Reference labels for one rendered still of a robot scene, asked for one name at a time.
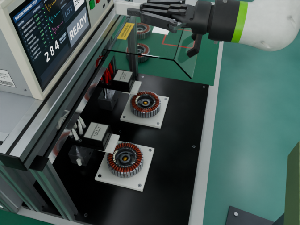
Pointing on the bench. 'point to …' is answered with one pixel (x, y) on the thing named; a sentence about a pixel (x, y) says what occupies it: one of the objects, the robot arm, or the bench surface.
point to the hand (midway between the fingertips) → (128, 8)
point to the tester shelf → (47, 101)
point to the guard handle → (195, 45)
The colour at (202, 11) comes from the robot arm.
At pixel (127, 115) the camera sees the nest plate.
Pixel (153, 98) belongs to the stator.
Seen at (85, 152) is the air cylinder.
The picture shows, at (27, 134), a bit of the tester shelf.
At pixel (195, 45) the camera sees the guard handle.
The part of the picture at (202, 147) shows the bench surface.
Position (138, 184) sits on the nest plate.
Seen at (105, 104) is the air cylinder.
